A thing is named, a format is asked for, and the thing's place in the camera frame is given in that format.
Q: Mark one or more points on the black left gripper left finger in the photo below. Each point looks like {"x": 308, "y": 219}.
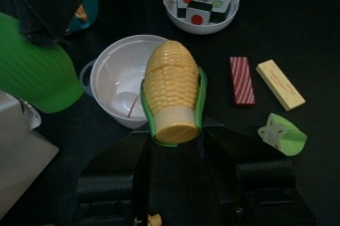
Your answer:
{"x": 115, "y": 183}

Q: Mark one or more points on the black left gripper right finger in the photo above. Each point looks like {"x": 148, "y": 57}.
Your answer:
{"x": 248, "y": 183}

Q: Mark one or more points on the yellow toy corn green husk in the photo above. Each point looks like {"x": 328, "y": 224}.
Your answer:
{"x": 172, "y": 80}

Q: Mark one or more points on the orange toy in basket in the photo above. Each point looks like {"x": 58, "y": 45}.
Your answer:
{"x": 80, "y": 13}

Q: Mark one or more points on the green toy star fruit piece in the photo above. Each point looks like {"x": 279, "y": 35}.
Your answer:
{"x": 286, "y": 135}

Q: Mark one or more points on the yellow-green ribbed toy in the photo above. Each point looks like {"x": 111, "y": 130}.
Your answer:
{"x": 31, "y": 70}

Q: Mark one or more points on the white carton box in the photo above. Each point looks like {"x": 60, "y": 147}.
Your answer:
{"x": 18, "y": 150}

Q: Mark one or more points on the white toy pot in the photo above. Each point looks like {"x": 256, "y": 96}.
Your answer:
{"x": 118, "y": 77}

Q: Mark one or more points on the pale yellow wooden block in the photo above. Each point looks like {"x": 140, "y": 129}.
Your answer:
{"x": 279, "y": 84}

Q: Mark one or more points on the red striped wooden block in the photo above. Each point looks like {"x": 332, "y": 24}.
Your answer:
{"x": 242, "y": 80}

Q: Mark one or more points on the white bowl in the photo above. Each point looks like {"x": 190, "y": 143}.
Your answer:
{"x": 203, "y": 30}

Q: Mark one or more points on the toy sushi roll green centre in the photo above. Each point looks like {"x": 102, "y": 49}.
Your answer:
{"x": 219, "y": 4}

